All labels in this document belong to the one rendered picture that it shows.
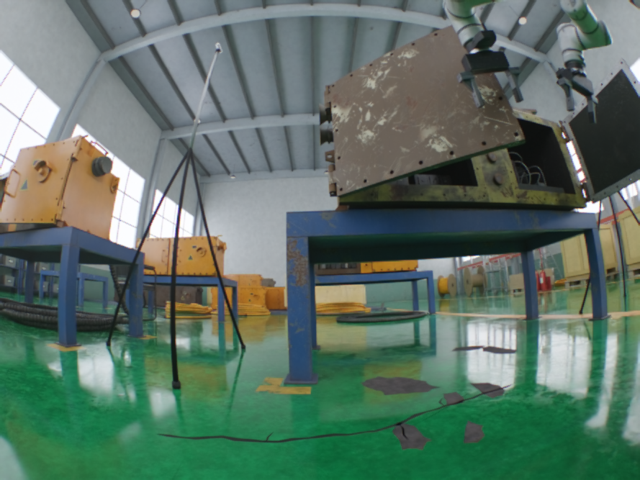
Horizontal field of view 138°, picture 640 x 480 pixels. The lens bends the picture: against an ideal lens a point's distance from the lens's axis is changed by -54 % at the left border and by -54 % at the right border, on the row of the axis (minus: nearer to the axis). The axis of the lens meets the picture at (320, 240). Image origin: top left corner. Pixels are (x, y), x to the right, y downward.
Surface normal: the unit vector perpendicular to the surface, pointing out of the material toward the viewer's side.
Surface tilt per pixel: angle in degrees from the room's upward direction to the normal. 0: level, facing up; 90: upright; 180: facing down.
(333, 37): 180
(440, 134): 90
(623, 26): 90
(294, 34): 180
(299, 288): 90
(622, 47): 90
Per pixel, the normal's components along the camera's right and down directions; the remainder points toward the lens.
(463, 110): -0.66, -0.15
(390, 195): -0.01, -0.22
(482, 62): -0.24, 0.20
